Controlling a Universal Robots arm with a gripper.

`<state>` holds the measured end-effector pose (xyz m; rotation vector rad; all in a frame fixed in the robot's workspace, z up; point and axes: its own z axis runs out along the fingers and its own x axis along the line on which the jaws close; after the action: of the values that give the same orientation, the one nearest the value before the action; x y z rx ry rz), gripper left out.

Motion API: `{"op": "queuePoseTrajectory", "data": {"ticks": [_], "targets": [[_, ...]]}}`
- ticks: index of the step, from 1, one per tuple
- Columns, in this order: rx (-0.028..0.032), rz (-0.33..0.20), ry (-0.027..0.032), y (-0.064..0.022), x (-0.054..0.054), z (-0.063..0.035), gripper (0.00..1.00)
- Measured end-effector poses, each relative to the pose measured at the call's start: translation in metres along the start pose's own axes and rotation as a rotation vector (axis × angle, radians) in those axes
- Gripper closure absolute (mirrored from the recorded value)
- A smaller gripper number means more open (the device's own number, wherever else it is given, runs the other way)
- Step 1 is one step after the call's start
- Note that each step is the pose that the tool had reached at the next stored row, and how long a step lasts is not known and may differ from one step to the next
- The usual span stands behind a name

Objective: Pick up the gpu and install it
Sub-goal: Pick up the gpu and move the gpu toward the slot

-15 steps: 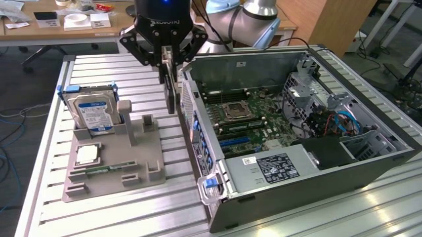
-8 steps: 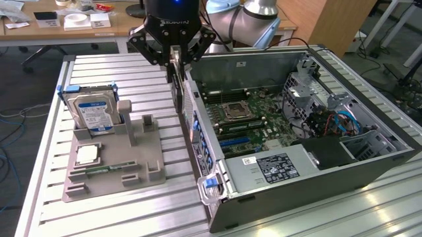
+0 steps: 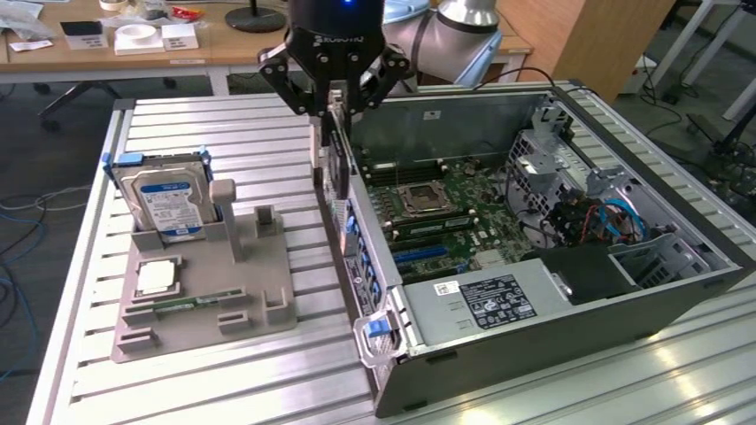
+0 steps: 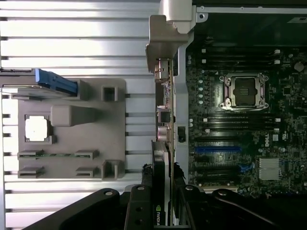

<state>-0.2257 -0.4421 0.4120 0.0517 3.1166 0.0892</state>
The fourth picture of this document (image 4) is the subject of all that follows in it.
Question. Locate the silver CPU chip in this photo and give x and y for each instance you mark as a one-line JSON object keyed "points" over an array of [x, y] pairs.
{"points": [[36, 129]]}

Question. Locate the green motherboard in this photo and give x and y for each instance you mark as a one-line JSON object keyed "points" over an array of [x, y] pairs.
{"points": [[287, 107]]}

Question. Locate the hard disk with blue rails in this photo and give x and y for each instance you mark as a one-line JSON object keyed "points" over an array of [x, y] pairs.
{"points": [[55, 82]]}

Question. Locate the thin socket locking lever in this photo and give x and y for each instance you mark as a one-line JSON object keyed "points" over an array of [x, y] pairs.
{"points": [[227, 93]]}

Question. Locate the metal CPU socket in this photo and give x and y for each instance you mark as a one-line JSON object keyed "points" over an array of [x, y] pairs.
{"points": [[244, 91]]}

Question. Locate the grey parts rack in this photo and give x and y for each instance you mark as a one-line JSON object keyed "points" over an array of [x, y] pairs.
{"points": [[96, 139]]}

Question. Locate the black open PC case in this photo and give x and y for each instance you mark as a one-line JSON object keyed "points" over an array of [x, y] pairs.
{"points": [[182, 100]]}

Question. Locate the round coin battery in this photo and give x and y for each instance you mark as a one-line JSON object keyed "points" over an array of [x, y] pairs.
{"points": [[298, 66]]}

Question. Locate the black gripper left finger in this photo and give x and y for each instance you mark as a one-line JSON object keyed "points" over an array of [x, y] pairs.
{"points": [[139, 210]]}

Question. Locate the silver chipset heat sink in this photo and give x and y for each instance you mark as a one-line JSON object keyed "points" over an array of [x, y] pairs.
{"points": [[269, 169]]}

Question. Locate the blue expansion slot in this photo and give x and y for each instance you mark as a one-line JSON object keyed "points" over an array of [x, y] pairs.
{"points": [[216, 149]]}

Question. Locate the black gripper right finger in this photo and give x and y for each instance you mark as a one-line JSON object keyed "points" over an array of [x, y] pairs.
{"points": [[189, 210]]}

